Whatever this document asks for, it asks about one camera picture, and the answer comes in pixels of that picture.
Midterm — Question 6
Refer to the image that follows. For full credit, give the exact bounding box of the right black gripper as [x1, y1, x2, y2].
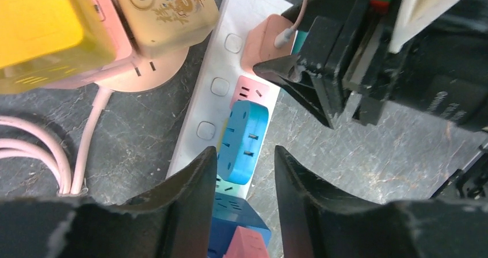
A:
[295, 0, 487, 132]

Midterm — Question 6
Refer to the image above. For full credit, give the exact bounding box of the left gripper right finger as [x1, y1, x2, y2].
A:
[274, 146, 487, 257]

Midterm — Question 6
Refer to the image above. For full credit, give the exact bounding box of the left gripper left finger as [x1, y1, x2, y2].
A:
[1, 146, 217, 257]

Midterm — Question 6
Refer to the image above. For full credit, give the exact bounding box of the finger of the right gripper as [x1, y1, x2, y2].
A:
[253, 55, 334, 129]

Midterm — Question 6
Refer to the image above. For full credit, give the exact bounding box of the thin pink charger cable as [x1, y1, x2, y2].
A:
[274, 0, 312, 50]

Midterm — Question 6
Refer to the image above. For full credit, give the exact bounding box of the salmon pink charger plug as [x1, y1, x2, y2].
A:
[241, 14, 295, 74]

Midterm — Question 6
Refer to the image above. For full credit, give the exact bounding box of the light blue plug adapter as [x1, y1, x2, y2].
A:
[218, 101, 269, 185]

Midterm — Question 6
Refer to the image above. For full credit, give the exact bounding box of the pink round socket base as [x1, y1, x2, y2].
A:
[44, 0, 189, 93]

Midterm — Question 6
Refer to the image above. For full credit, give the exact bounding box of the dark blue cube adapter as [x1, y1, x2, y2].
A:
[207, 192, 272, 257]

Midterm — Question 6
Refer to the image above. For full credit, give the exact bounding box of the white multicolour power strip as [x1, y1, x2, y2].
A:
[167, 0, 291, 177]

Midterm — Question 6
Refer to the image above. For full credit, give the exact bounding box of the red-pink cube adapter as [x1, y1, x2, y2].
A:
[223, 226, 270, 258]

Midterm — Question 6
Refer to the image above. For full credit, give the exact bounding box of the beige cube adapter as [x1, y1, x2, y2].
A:
[117, 0, 219, 58]

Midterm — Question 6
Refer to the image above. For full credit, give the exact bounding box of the yellow cube adapter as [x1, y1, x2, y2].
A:
[1, 0, 116, 94]

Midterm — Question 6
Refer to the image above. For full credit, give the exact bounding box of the pink coiled cable with plug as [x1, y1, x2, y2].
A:
[0, 88, 115, 196]

